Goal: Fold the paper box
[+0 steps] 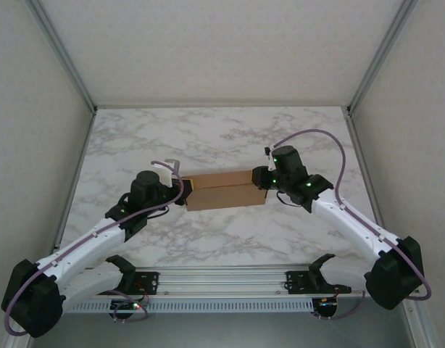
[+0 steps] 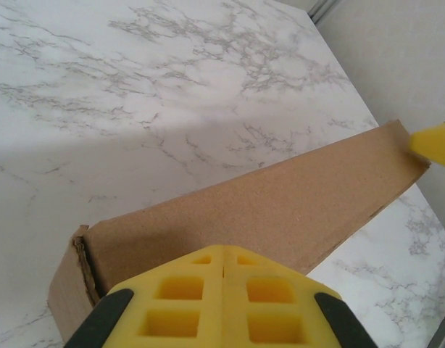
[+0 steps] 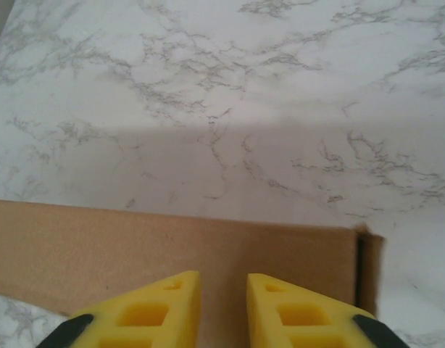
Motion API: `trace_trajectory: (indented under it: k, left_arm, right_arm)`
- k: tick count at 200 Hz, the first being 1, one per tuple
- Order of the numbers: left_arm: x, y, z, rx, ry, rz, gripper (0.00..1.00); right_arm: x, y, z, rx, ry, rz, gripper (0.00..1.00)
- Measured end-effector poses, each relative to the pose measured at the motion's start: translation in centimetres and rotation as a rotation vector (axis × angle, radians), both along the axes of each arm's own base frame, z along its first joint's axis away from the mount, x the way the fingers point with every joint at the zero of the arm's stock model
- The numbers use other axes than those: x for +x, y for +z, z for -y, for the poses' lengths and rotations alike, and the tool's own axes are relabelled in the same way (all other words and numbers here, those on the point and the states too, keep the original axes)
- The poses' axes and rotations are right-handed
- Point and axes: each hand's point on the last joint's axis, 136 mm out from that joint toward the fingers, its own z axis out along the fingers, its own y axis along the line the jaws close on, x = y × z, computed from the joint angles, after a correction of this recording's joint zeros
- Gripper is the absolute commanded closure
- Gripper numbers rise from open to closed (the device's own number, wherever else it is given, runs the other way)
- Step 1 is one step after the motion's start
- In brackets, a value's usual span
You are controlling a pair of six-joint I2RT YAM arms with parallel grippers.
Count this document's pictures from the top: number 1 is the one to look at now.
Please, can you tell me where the brown cardboard box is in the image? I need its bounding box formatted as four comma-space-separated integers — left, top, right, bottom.
180, 169, 269, 212

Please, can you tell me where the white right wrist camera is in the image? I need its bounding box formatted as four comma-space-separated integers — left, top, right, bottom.
264, 145, 276, 172

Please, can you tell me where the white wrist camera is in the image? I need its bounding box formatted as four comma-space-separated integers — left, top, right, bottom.
151, 158, 182, 188
264, 145, 276, 172

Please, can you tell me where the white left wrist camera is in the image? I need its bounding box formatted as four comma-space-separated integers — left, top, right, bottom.
151, 158, 182, 188

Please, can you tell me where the aluminium back rail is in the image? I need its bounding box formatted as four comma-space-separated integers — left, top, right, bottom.
93, 104, 350, 110

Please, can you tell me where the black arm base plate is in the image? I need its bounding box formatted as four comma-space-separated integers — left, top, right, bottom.
130, 270, 161, 295
286, 270, 353, 294

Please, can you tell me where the aluminium mounting rail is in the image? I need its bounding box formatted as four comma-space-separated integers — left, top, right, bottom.
62, 266, 421, 299

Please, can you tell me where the grey slotted cable duct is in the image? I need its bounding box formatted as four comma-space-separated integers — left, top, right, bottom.
65, 299, 315, 313

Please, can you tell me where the aluminium frame post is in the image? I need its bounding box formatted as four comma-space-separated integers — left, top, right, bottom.
346, 0, 420, 116
25, 0, 97, 116

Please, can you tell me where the aluminium lower frame beam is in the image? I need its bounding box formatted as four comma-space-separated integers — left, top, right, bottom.
402, 300, 443, 348

